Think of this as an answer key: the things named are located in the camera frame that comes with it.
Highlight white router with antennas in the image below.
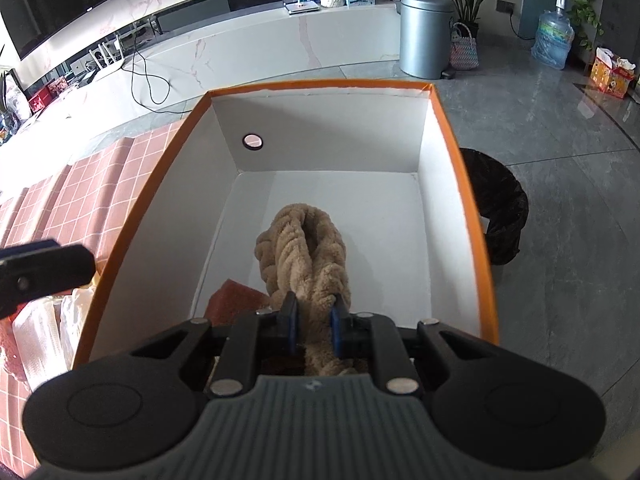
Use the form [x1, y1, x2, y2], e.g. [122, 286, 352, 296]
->
[87, 32, 126, 81]

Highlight black cable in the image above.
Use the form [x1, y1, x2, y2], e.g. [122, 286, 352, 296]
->
[131, 22, 188, 113]

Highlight tan plush braided towel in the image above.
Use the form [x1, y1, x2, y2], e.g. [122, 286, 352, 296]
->
[254, 202, 373, 377]

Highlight orange cardboard box white inside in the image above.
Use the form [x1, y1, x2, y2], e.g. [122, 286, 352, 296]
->
[72, 80, 501, 373]

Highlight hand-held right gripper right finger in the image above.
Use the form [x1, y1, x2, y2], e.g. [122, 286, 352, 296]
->
[330, 295, 497, 397]

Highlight black bin with bag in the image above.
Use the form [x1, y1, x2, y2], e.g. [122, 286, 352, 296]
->
[457, 147, 530, 266]

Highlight white marble TV cabinet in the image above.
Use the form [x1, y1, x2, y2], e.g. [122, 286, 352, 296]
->
[0, 2, 403, 146]

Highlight red printed carton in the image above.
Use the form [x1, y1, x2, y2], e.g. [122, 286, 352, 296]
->
[589, 47, 637, 100]

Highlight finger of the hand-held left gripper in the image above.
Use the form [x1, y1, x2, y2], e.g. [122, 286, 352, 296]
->
[0, 239, 97, 319]

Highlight white plastic bags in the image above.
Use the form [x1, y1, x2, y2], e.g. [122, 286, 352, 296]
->
[10, 285, 96, 393]

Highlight blue water bottle with pump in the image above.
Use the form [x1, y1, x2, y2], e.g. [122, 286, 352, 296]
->
[531, 0, 575, 70]

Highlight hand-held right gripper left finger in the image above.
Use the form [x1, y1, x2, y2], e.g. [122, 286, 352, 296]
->
[131, 294, 301, 399]

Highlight black television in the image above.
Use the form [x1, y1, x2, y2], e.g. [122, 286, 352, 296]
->
[0, 0, 198, 61]

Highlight pink checked tablecloth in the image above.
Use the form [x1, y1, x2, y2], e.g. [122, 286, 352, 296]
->
[0, 120, 191, 476]

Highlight grey metal trash can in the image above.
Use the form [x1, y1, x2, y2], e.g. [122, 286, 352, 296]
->
[397, 0, 456, 80]

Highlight woven basket bag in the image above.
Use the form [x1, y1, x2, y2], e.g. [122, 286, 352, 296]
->
[448, 22, 481, 71]

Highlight red textured cloth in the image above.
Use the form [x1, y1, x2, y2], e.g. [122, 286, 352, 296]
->
[204, 277, 273, 328]

